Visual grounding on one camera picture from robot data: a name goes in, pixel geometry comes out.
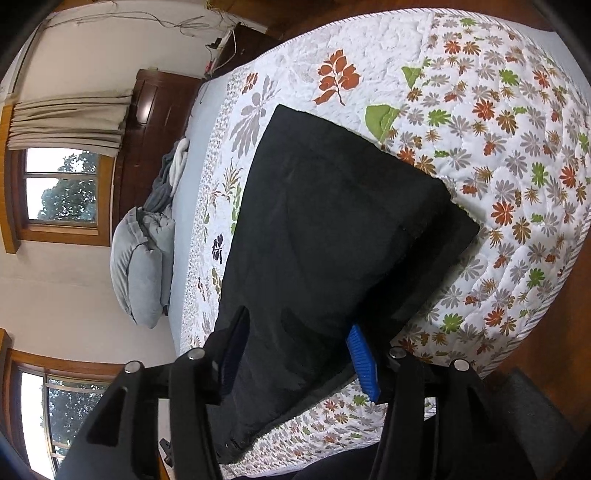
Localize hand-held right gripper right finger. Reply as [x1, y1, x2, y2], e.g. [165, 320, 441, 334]
[345, 323, 539, 480]

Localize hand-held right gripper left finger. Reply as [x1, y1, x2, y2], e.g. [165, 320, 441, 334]
[55, 305, 252, 480]

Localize black pants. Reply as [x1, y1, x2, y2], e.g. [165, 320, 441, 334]
[213, 104, 481, 464]

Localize person's dark clothing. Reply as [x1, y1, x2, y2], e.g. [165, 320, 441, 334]
[290, 442, 385, 480]

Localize light blue bed sheet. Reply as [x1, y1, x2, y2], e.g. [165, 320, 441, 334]
[167, 76, 232, 354]

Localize crumpled grey blanket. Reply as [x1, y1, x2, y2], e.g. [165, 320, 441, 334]
[145, 137, 191, 217]

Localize wooden framed window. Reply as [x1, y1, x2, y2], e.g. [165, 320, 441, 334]
[0, 329, 127, 480]

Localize dark wooden headboard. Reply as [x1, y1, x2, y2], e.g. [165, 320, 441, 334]
[112, 68, 205, 232]

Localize beige curtain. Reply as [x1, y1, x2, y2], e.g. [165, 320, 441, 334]
[7, 95, 134, 158]

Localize floral quilted blanket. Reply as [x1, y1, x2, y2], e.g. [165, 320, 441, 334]
[178, 9, 591, 478]

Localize dark wooden bedside table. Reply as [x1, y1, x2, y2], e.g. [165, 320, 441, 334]
[212, 22, 279, 79]

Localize white power strip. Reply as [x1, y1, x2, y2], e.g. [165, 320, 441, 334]
[207, 28, 237, 51]

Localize wall cables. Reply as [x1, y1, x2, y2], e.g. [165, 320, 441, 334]
[41, 0, 209, 38]

